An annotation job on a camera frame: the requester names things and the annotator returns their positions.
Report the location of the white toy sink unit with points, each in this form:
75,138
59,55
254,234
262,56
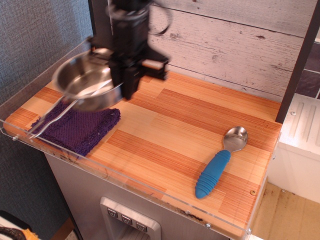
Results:
295,164

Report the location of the silver toy fridge cabinet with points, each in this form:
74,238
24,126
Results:
83,192

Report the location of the dark post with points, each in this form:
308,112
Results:
100,20
301,61

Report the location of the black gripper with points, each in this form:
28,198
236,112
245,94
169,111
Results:
131,56

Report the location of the dark right post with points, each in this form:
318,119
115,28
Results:
301,61

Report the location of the orange black object corner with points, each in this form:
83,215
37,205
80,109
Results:
18,234

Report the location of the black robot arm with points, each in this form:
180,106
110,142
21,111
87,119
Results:
120,8

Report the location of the stainless steel pan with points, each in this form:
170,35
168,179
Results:
86,84

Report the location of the clear acrylic guard rail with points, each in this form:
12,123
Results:
118,167

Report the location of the dark left post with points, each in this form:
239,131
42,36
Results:
100,20

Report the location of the blue handled metal spoon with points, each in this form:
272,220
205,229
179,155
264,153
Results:
234,140

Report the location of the silver dispenser panel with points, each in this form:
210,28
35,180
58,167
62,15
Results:
127,221

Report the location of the purple folded cloth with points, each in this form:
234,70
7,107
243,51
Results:
80,131

